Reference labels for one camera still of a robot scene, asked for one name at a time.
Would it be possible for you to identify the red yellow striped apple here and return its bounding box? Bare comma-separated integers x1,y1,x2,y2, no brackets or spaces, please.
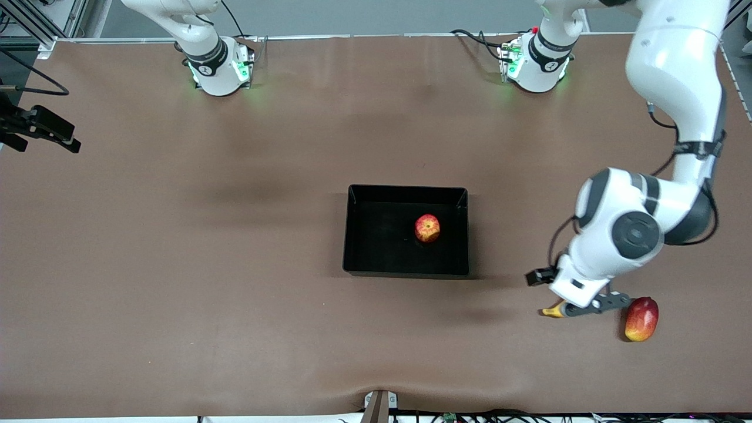
414,214,441,244

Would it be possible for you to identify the black plastic box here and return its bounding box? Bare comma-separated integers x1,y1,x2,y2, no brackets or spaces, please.
343,184,471,279

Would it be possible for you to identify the red yellow mango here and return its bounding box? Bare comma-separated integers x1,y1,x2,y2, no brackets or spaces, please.
624,296,660,343

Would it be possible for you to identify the grey metal pole clamp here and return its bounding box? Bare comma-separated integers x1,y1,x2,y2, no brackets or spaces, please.
361,390,399,423

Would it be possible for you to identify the brown table cover mat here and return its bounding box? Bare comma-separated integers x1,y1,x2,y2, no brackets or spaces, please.
0,33,752,419

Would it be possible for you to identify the left arm wrist black cable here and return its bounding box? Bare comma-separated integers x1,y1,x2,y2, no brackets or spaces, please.
546,215,579,270

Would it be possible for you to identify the arm wrist black cable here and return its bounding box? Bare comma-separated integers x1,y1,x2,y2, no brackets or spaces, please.
0,48,70,96
546,215,579,270

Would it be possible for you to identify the right arm wrist black cable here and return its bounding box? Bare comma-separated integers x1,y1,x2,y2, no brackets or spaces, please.
0,48,70,96

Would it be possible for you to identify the aluminium frame profile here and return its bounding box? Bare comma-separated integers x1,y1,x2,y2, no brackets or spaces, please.
0,0,89,56

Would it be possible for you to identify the right arm base black cable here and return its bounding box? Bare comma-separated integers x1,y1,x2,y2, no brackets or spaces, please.
219,0,262,59

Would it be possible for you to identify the arm base black cable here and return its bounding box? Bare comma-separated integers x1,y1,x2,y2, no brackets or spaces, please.
450,28,506,63
219,0,262,59

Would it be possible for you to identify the left arm base black cable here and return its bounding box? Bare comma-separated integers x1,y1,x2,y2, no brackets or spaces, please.
450,28,506,63

